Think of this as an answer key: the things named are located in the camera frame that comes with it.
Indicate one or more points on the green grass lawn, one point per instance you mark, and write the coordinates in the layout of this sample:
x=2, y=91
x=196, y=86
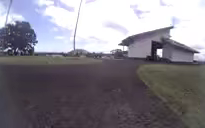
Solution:
x=40, y=60
x=183, y=90

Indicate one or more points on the dark asphalt path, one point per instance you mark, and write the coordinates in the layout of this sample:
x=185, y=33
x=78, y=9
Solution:
x=73, y=96

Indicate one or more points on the large round dark tree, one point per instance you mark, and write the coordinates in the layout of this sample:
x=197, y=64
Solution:
x=15, y=36

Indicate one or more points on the low dark bush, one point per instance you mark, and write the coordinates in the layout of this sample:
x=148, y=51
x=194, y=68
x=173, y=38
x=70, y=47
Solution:
x=117, y=53

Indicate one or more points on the tall thin palm tree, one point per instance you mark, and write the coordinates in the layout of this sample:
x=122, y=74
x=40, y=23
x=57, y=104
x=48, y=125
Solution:
x=7, y=13
x=76, y=30

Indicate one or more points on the white building with sloped roof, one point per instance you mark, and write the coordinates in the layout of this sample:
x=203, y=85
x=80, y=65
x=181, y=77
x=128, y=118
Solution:
x=141, y=46

